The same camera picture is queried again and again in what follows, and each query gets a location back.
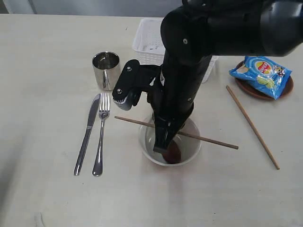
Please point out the silver table knife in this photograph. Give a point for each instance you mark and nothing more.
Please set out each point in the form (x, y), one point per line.
(91, 119)

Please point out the brown round plate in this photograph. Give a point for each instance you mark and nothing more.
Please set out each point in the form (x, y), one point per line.
(250, 90)

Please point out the silver metal fork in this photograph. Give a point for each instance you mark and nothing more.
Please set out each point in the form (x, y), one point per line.
(104, 112)

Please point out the reddish brown wooden spoon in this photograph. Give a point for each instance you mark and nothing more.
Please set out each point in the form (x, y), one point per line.
(173, 154)

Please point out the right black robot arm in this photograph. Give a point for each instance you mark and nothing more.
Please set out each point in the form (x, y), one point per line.
(200, 29)

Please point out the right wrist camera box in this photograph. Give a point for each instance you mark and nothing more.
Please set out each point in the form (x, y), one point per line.
(135, 79)

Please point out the wooden chopstick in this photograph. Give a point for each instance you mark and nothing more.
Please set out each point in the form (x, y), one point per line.
(264, 145)
(180, 133)

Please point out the shiny metal container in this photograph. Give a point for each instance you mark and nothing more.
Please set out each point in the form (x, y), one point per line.
(106, 66)

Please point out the white bowl dark rim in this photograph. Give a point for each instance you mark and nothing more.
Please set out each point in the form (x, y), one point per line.
(188, 148)

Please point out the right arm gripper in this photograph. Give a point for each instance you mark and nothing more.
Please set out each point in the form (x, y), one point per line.
(180, 83)

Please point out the white perforated plastic basket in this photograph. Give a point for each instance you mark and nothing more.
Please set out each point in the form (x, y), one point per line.
(147, 42)

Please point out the blue chips bag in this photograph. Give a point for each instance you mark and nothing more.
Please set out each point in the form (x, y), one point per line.
(263, 74)

